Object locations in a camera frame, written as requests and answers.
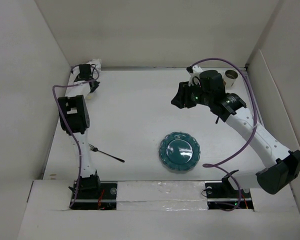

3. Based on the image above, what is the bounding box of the black fork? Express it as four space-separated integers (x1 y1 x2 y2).
88 143 125 163

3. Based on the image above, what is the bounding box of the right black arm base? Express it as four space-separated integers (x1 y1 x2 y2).
201 181 254 211

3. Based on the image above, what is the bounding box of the brown paper cup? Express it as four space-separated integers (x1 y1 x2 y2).
223 69 239 88

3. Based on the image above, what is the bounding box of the teal scalloped plate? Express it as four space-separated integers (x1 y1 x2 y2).
158 131 201 172

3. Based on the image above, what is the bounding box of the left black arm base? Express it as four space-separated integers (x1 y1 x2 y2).
68 181 118 211

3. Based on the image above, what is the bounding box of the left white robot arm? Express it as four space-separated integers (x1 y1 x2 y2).
57 63 102 199

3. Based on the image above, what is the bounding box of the patterned white cloth napkin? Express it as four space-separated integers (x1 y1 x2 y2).
86 58 102 73

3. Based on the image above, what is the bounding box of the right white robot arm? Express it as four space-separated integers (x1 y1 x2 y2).
171 65 300 197

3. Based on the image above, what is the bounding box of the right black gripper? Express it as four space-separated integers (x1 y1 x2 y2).
170 79 213 109

